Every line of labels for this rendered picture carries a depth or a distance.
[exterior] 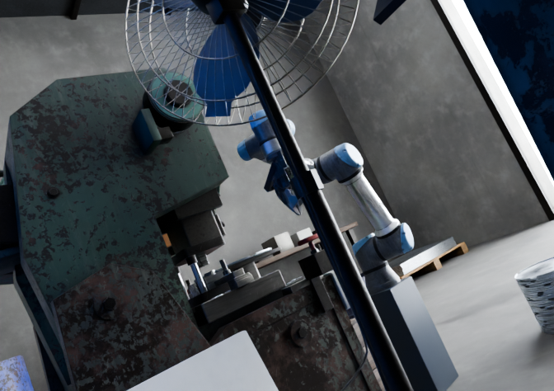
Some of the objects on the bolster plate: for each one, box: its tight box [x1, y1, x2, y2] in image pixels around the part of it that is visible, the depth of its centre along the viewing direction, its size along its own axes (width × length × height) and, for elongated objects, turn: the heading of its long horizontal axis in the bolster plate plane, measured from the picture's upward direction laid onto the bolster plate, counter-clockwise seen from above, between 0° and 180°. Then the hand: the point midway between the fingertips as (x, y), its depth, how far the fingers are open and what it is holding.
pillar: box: [190, 262, 208, 294], centre depth 160 cm, size 2×2×14 cm
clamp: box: [214, 259, 254, 290], centre depth 156 cm, size 6×17×10 cm, turn 147°
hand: (297, 212), depth 158 cm, fingers closed
